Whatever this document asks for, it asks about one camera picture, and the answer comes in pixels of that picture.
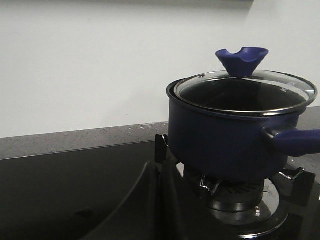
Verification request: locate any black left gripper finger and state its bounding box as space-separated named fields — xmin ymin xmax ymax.
xmin=83 ymin=161 xmax=184 ymax=240

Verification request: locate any dark blue saucepan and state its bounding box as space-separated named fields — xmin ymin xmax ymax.
xmin=166 ymin=83 xmax=320 ymax=183

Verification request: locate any glass lid with blue knob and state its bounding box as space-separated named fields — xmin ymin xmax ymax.
xmin=173 ymin=47 xmax=318 ymax=117

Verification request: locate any black pot support grate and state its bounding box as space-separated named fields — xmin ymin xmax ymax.
xmin=154 ymin=133 xmax=317 ymax=238

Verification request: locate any black round gas burner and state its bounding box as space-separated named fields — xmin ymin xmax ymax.
xmin=183 ymin=166 xmax=280 ymax=226

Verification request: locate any black glass gas stove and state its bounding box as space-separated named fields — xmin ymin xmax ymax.
xmin=0 ymin=106 xmax=320 ymax=240

